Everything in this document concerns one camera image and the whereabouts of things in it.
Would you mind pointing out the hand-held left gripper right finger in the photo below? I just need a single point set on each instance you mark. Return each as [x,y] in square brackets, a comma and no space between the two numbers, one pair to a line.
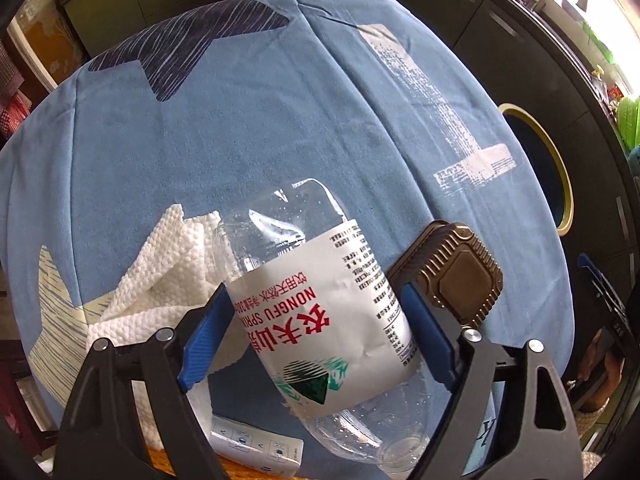
[425,330]

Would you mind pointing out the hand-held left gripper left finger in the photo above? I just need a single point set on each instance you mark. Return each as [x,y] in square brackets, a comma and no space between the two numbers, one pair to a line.
[207,330]

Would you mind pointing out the crushed clear plastic bottle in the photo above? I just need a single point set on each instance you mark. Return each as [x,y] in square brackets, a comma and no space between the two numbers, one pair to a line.
[325,320]

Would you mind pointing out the yellow rimmed trash bin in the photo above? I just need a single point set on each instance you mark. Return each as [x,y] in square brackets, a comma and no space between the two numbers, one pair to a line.
[535,160]

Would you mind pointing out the person's right hand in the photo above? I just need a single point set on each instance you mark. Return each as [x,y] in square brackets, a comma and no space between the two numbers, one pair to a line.
[595,360]

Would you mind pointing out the brown ribbed square box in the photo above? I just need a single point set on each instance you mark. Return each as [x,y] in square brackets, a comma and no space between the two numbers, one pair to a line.
[460,275]

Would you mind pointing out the white paper towel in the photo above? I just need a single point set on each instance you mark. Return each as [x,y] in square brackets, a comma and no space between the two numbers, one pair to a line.
[165,270]

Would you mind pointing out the small white drink carton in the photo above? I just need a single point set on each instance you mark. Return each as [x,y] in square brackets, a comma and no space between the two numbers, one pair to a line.
[260,445]

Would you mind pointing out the orange foam fruit net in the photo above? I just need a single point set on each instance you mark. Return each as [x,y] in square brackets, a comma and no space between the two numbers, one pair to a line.
[250,476]

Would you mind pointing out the green plastic basket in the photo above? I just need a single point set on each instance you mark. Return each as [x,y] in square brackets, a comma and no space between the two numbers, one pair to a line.
[631,120]

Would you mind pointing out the dark base cabinets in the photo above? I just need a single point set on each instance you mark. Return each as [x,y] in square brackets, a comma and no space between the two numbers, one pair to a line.
[575,85]

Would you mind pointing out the blue patterned tablecloth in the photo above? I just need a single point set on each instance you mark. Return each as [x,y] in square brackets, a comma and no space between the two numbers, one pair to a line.
[250,110]

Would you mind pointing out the soap dispenser bottle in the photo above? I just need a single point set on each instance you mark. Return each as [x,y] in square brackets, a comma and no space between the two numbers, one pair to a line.
[597,72]

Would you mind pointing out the pink checked apron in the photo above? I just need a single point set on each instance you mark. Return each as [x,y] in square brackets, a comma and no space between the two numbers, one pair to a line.
[12,100]

